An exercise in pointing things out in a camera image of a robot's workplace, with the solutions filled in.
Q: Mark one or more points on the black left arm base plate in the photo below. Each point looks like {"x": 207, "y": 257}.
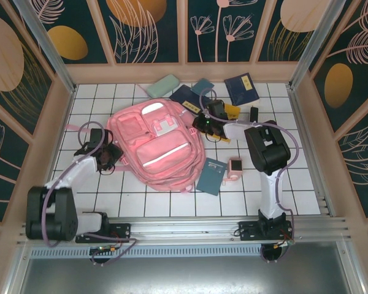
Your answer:
{"x": 119, "y": 231}

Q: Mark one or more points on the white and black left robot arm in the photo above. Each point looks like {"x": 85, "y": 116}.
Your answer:
{"x": 86, "y": 163}

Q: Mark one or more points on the mint green pencil case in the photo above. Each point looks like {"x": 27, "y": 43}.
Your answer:
{"x": 162, "y": 85}

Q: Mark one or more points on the thin navy book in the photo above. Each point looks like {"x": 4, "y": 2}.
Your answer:
{"x": 184, "y": 98}

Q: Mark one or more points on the aluminium frame post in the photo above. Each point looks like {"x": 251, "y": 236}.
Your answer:
{"x": 50, "y": 50}
{"x": 315, "y": 43}

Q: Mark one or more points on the thick navy book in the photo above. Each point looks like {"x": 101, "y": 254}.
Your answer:
{"x": 242, "y": 88}

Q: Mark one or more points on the pink pencil sharpener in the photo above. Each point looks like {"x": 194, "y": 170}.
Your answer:
{"x": 234, "y": 170}

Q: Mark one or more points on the small circuit board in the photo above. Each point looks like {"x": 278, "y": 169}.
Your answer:
{"x": 283, "y": 243}
{"x": 102, "y": 250}

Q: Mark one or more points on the teal notebook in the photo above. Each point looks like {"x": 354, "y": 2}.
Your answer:
{"x": 211, "y": 177}

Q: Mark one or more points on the black rectangular eraser block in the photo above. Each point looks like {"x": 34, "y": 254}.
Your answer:
{"x": 253, "y": 114}

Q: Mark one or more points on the yellow book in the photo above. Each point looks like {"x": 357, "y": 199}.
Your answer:
{"x": 233, "y": 111}

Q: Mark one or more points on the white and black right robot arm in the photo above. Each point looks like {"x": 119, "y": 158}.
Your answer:
{"x": 271, "y": 196}

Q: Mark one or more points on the aluminium side rail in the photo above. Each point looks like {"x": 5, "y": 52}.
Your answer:
{"x": 311, "y": 153}

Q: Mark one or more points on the pink backpack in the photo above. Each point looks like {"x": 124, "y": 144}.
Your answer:
{"x": 165, "y": 159}

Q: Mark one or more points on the small teal pouch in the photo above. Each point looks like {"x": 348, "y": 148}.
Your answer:
{"x": 202, "y": 86}

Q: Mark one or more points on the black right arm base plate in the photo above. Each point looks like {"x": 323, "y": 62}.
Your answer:
{"x": 248, "y": 232}

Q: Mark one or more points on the aluminium mounting rail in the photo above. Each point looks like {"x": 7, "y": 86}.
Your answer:
{"x": 187, "y": 228}

